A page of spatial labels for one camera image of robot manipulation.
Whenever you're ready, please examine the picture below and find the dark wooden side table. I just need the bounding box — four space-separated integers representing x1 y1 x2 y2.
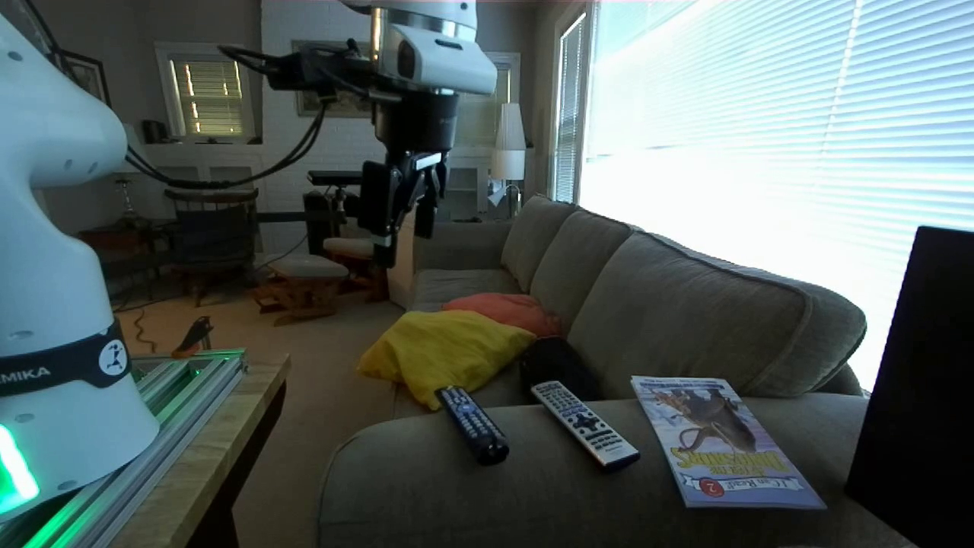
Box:
76 219 177 299

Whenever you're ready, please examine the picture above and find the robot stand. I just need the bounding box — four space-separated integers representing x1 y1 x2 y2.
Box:
0 349 291 548

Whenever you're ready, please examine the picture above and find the small window with blinds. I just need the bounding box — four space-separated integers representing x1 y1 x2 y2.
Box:
154 42 261 145

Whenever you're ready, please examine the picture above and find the yellow pillow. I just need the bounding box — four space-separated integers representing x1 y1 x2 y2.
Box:
357 309 538 411

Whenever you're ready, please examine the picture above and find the black cable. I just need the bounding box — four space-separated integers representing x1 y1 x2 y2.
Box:
114 301 159 355

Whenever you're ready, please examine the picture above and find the children's picture book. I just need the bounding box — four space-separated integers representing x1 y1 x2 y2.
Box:
629 374 828 510

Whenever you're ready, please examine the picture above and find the large window with blinds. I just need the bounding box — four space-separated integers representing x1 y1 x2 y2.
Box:
578 0 974 393

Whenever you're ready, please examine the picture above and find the dark wooden chair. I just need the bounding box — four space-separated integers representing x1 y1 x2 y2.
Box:
163 187 261 307

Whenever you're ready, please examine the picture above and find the wide framed picture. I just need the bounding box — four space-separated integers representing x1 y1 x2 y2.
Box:
291 40 375 119

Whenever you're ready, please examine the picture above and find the orange pillow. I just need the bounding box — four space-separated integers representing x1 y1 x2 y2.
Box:
442 292 563 339

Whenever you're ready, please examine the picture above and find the orange and black clamp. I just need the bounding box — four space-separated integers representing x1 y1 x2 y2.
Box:
170 315 216 359

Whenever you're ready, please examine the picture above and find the silver remote control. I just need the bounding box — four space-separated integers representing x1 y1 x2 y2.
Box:
530 380 641 471

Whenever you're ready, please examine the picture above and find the wooden footstool with cushion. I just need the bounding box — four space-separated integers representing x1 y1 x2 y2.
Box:
253 254 352 327

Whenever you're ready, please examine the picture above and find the dark framed picture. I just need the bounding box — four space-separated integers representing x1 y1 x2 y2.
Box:
52 49 112 107

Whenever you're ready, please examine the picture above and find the black flat panel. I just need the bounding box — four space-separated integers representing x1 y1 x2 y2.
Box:
844 225 974 548

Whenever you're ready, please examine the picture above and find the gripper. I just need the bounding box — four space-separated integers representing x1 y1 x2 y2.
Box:
358 91 461 269

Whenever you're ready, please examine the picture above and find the narrow window with blinds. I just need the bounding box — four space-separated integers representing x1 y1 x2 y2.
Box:
553 11 589 205

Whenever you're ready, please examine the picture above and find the black remote control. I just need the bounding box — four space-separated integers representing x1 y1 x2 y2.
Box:
434 385 510 467

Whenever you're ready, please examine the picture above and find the wooden glider chair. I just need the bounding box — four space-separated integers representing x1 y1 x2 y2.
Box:
303 169 398 303

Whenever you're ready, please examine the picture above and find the grey fabric couch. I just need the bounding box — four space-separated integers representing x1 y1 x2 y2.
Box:
318 194 918 548

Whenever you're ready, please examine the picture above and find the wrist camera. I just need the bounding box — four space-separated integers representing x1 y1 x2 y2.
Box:
219 42 383 98

